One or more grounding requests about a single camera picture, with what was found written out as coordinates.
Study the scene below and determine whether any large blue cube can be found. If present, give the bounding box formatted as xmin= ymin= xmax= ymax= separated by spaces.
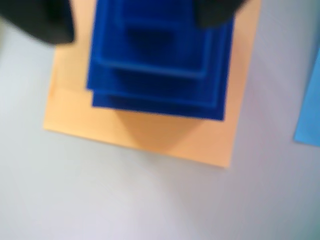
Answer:
xmin=90 ymin=0 xmax=236 ymax=123

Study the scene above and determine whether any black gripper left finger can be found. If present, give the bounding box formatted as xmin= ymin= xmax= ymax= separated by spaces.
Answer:
xmin=0 ymin=0 xmax=76 ymax=45

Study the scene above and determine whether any orange paper square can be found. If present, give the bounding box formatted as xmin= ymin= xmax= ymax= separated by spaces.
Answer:
xmin=42 ymin=0 xmax=262 ymax=169

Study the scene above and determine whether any blue paper square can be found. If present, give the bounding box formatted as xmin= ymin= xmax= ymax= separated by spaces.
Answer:
xmin=292 ymin=47 xmax=320 ymax=147

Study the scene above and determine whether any tiny blue cube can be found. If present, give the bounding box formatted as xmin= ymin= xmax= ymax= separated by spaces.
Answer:
xmin=117 ymin=0 xmax=198 ymax=52

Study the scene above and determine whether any small blue cube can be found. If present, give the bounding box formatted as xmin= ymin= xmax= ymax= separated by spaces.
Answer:
xmin=94 ymin=0 xmax=210 ymax=80

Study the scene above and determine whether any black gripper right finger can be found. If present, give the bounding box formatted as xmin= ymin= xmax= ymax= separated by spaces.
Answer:
xmin=192 ymin=0 xmax=247 ymax=28

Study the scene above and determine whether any medium blue cube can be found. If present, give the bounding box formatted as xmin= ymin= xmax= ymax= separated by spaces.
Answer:
xmin=86 ymin=0 xmax=220 ymax=112

